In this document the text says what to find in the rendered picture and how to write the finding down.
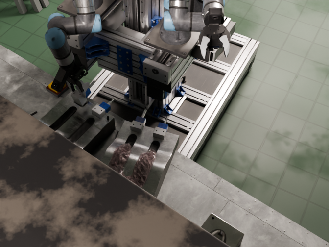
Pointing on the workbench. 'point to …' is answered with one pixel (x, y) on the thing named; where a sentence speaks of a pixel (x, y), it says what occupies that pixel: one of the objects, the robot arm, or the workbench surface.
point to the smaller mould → (223, 231)
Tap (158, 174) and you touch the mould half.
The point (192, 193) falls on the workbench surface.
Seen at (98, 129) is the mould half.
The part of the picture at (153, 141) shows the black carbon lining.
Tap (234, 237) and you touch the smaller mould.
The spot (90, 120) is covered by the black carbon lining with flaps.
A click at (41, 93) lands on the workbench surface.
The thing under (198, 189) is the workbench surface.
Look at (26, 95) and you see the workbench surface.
